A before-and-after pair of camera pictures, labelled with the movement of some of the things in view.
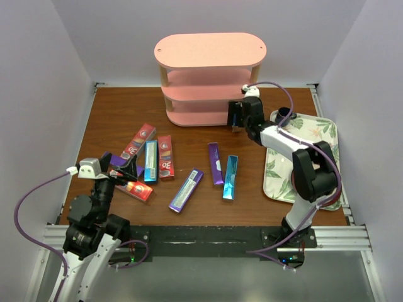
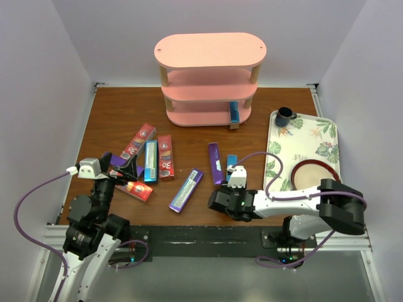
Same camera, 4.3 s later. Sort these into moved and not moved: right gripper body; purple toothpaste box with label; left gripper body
Moved: right gripper body
Not moved: left gripper body; purple toothpaste box with label
